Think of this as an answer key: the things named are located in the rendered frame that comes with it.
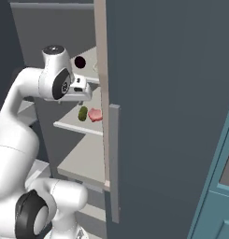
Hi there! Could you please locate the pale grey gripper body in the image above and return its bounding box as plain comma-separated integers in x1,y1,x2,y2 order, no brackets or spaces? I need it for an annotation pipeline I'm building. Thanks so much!
59,85,93,104

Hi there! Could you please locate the green cucumber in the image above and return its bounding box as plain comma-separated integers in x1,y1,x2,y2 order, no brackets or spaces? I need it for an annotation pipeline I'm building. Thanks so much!
78,105,89,122

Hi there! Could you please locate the pink steak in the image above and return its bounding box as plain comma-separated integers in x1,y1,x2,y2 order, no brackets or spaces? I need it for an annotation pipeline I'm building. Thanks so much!
87,107,104,123

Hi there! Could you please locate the grey freezer rack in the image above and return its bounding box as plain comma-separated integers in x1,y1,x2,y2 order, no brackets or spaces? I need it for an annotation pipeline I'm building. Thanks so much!
68,46,101,86
52,87,105,137
56,134,108,191

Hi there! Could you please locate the dark grey freezer body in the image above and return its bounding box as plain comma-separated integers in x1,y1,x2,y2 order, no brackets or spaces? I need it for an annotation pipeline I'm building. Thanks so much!
7,0,108,239

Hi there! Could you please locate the dark grey freezer door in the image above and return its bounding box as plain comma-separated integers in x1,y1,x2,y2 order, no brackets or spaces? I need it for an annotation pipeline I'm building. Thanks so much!
93,0,229,239

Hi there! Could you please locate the teal cabinet unit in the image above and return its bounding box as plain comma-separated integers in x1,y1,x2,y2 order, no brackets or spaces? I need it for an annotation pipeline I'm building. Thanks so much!
186,96,229,239

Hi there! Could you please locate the grey freezer door handle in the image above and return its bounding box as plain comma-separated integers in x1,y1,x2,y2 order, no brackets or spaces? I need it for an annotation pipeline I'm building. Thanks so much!
108,104,122,224

